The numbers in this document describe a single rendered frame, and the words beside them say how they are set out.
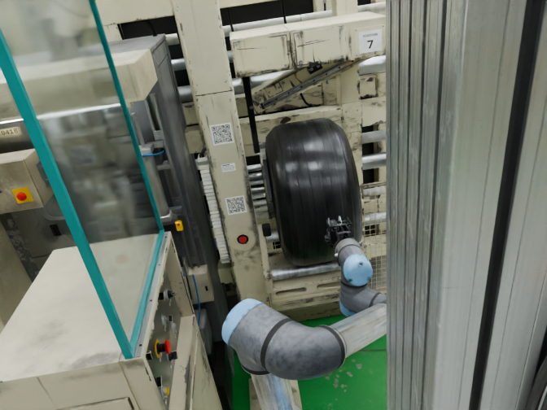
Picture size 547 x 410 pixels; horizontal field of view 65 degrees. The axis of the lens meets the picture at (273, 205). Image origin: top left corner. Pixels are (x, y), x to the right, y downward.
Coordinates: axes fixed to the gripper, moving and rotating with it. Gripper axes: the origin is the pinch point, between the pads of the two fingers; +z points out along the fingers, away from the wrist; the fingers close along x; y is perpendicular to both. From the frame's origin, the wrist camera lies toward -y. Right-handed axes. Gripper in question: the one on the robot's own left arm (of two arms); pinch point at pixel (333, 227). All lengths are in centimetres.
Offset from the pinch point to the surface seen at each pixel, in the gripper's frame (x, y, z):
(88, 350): 69, 2, -48
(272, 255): 23, -33, 48
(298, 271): 13.2, -25.7, 17.7
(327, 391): 5, -115, 40
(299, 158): 7.8, 23.5, 10.2
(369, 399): -14, -116, 31
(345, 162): -7.8, 20.0, 8.1
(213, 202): 41.5, 8.2, 22.1
